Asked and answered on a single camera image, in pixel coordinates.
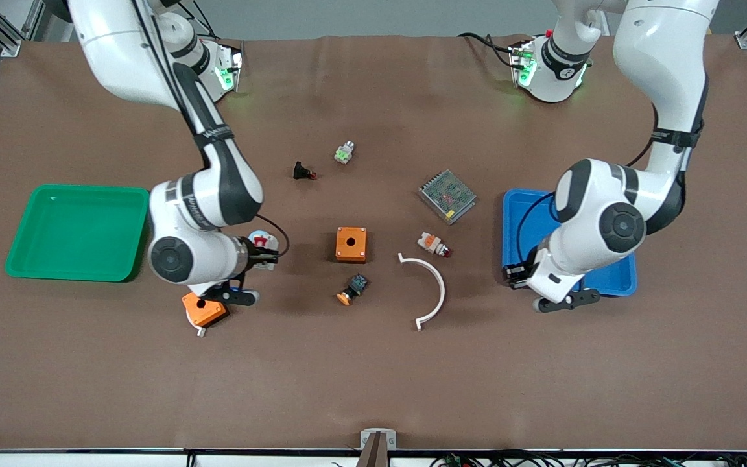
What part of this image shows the brown table mat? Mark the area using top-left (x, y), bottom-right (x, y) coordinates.
top-left (0, 34), bottom-right (747, 451)

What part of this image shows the black cable bundle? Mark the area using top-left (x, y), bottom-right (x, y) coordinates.
top-left (431, 451), bottom-right (747, 467)

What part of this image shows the grey metal bracket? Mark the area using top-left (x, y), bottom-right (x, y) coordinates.
top-left (359, 428), bottom-right (397, 450)

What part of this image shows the brown bar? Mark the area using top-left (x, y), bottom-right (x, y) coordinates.
top-left (355, 433), bottom-right (390, 467)

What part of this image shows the black base cable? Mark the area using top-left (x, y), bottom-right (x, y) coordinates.
top-left (176, 0), bottom-right (222, 41)
top-left (456, 31), bottom-right (518, 69)

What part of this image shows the metal mesh power supply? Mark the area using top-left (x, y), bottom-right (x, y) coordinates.
top-left (418, 169), bottom-right (478, 226)

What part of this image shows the orange blue push button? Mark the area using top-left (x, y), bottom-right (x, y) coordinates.
top-left (337, 273), bottom-right (370, 306)

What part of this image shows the green plastic tray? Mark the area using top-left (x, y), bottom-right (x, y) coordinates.
top-left (4, 184), bottom-right (152, 283)

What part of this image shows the white red circuit breaker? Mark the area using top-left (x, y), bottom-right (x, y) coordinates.
top-left (250, 233), bottom-right (281, 272)

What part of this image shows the red white push button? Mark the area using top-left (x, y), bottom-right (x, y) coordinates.
top-left (417, 233), bottom-right (452, 259)

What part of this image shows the black right base cable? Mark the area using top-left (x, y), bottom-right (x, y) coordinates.
top-left (176, 0), bottom-right (222, 41)

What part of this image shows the blue plastic tray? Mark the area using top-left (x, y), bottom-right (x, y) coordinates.
top-left (501, 188), bottom-right (638, 298)

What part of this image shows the white table edge rail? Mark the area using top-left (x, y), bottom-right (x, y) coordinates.
top-left (0, 448), bottom-right (747, 467)

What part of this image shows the orange button box with hole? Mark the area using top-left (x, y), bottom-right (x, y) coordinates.
top-left (181, 292), bottom-right (228, 328)
top-left (335, 226), bottom-right (368, 264)

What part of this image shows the black left base cable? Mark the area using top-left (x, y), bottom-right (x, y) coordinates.
top-left (456, 31), bottom-right (518, 69)

